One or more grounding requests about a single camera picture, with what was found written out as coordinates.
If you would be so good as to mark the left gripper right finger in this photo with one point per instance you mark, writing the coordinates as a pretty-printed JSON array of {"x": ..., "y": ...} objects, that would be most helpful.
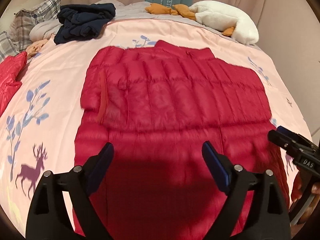
[{"x": 254, "y": 208}]

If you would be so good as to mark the red puffer jacket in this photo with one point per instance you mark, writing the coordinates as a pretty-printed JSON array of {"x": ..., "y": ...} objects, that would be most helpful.
[
  {"x": 10, "y": 69},
  {"x": 157, "y": 106}
]

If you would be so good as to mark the right hand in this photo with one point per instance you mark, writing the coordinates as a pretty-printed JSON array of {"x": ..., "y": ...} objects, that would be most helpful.
[{"x": 304, "y": 206}]

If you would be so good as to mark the pink deer print duvet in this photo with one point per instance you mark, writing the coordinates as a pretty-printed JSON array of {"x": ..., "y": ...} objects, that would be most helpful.
[{"x": 40, "y": 123}]

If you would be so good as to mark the white goose plush toy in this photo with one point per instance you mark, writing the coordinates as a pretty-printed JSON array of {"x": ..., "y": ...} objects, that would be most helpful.
[{"x": 227, "y": 19}]

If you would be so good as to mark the pink small garment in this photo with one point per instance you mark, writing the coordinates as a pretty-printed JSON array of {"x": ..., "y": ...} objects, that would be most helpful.
[{"x": 35, "y": 47}]

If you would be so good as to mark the plaid grey pillow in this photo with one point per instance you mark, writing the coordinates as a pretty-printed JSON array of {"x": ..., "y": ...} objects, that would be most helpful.
[{"x": 17, "y": 38}]

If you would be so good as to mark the grey folded garment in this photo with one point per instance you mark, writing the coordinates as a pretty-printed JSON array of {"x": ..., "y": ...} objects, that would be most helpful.
[{"x": 45, "y": 30}]

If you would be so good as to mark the navy blue folded garment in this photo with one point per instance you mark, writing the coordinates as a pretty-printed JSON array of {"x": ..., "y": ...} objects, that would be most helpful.
[{"x": 81, "y": 22}]

